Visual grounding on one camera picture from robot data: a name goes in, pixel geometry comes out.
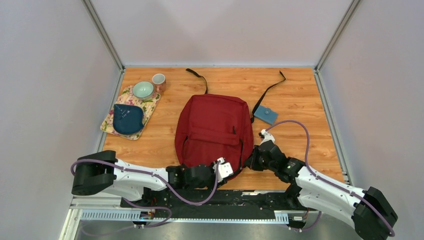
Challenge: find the red backpack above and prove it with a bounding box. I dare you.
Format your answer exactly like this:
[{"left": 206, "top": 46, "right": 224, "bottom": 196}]
[{"left": 174, "top": 68, "right": 287, "bottom": 181}]

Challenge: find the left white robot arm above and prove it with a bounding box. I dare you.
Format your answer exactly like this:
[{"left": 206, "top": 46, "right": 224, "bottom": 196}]
[{"left": 71, "top": 150, "right": 225, "bottom": 208}]

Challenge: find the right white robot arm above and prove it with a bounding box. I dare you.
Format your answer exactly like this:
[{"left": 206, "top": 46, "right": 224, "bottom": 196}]
[{"left": 244, "top": 140, "right": 398, "bottom": 240}]

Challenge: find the blue card wallet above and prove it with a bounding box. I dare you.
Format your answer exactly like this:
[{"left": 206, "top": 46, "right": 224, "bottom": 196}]
[{"left": 253, "top": 105, "right": 279, "bottom": 125}]

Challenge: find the dark blue leaf plate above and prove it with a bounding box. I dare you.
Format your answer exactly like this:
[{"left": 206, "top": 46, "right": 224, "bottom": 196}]
[{"left": 112, "top": 104, "right": 145, "bottom": 135}]

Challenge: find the light green ceramic bowl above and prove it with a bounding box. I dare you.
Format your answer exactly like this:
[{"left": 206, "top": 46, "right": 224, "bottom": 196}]
[{"left": 132, "top": 81, "right": 155, "bottom": 101}]

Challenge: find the pink ceramic mug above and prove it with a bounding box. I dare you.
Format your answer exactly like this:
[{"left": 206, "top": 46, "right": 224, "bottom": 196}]
[{"left": 151, "top": 73, "right": 167, "bottom": 94}]

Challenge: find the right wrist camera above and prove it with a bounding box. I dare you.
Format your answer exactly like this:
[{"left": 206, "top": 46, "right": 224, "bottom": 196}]
[{"left": 258, "top": 129, "right": 275, "bottom": 145}]

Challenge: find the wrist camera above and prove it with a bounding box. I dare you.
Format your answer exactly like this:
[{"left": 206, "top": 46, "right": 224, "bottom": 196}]
[
  {"left": 213, "top": 157, "right": 234, "bottom": 183},
  {"left": 258, "top": 129, "right": 275, "bottom": 145}
]

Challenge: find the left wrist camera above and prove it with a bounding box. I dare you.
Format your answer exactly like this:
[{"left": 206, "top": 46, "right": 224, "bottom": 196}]
[{"left": 213, "top": 157, "right": 234, "bottom": 183}]

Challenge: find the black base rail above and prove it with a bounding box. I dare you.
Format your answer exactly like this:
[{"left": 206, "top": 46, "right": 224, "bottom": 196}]
[{"left": 134, "top": 189, "right": 315, "bottom": 228}]

